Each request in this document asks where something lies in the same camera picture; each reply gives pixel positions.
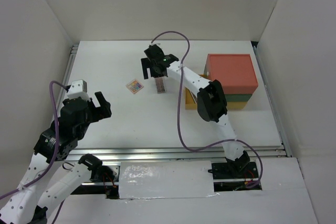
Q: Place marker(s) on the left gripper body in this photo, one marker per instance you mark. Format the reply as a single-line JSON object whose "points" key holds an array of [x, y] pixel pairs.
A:
{"points": [[81, 131]]}

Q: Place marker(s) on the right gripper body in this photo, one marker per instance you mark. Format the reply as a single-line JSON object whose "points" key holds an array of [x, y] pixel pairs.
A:
{"points": [[155, 73]]}

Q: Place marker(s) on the pink eyeshadow palette clear case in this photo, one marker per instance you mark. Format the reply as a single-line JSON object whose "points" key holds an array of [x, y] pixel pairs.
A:
{"points": [[160, 86]]}

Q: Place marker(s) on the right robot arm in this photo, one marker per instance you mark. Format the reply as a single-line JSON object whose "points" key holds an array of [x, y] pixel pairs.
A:
{"points": [[210, 100]]}

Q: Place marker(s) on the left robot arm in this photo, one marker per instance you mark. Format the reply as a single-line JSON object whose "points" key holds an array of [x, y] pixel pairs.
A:
{"points": [[32, 201]]}

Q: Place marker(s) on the coral drawer cabinet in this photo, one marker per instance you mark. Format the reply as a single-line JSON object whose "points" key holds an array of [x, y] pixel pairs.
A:
{"points": [[235, 72]]}

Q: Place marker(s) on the white cover plate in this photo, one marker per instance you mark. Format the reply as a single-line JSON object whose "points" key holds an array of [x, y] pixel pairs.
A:
{"points": [[177, 179]]}

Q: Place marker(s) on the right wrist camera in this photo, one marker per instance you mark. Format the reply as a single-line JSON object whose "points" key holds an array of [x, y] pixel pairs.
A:
{"points": [[155, 44]]}

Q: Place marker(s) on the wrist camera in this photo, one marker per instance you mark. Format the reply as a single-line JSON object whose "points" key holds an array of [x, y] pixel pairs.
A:
{"points": [[155, 44], [78, 89]]}

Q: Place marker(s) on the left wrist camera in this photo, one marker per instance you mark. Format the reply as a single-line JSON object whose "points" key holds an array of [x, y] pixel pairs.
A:
{"points": [[78, 89]]}

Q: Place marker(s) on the aluminium front rail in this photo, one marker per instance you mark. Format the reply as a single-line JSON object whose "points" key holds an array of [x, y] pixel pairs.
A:
{"points": [[116, 155]]}

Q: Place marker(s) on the aluminium rail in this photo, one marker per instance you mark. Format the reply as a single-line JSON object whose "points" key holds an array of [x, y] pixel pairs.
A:
{"points": [[280, 128], [116, 155], [60, 71]]}

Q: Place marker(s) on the aluminium left rail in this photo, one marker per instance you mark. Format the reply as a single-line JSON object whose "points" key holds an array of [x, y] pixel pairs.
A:
{"points": [[60, 71]]}

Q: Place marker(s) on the aluminium right rail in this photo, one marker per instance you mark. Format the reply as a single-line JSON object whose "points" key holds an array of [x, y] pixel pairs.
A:
{"points": [[280, 128]]}

